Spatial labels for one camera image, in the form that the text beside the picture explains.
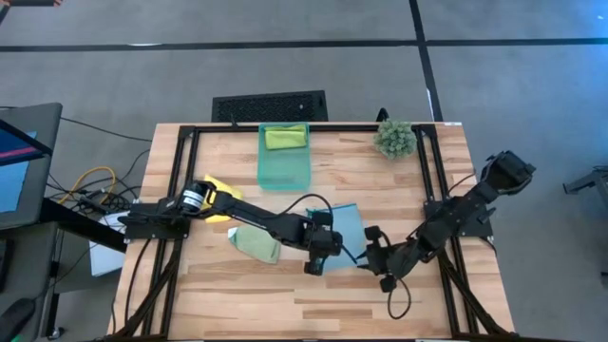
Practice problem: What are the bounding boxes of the black side desk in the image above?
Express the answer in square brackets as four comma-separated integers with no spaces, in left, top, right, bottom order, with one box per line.
[40,197,127,253]

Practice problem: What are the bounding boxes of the grey monitor with blue screen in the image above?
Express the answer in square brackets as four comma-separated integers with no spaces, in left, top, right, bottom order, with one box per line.
[0,102,64,232]

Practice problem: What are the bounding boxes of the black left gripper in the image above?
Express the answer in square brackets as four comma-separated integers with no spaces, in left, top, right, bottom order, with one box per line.
[302,224,360,277]

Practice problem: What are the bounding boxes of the light blue microfiber towel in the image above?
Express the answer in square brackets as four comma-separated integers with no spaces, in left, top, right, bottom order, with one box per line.
[306,202,368,276]

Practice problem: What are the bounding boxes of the yellow microfiber towel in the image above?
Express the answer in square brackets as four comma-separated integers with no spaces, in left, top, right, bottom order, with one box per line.
[201,174,245,224]

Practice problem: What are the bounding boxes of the artificial plant in patterned pot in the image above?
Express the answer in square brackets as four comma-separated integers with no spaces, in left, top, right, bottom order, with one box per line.
[371,119,419,161]

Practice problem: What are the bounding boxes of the black keyboard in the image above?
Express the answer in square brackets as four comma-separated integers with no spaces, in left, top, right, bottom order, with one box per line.
[106,122,517,342]

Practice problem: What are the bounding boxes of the pale green microfiber towel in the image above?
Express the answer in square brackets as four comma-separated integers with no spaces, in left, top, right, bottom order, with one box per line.
[227,223,282,266]

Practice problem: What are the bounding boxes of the black floor stand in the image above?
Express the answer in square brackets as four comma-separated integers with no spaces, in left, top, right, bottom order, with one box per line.
[562,164,608,196]

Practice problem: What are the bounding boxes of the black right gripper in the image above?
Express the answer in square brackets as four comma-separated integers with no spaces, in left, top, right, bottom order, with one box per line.
[355,224,423,280]

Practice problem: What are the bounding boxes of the yellow floor cable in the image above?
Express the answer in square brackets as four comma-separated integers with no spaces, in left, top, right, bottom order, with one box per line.
[57,165,118,206]

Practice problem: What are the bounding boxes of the black perforated panel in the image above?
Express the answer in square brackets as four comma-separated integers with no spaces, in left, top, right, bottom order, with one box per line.
[211,89,330,124]

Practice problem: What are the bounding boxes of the black cable bundle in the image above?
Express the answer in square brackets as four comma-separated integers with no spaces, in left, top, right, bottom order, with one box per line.
[47,149,153,215]

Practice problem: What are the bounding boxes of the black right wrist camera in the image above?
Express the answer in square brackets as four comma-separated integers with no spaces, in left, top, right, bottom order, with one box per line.
[378,274,399,294]

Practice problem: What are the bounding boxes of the lime green microfiber towel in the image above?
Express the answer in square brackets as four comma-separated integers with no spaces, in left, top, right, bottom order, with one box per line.
[263,123,309,151]

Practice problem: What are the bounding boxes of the teal translucent plastic bin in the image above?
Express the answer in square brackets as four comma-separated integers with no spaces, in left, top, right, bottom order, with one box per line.
[256,122,313,192]

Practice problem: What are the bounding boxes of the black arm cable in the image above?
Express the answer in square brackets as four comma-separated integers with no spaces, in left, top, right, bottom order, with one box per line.
[277,192,335,224]
[385,277,413,321]

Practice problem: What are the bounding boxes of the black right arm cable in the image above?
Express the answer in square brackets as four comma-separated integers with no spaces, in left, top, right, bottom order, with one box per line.
[385,277,413,321]

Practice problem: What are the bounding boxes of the white box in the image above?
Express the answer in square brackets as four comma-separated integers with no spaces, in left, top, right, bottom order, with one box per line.
[88,211,128,277]

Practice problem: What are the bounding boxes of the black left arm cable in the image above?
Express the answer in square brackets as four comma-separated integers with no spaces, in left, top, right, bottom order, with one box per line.
[277,192,335,224]

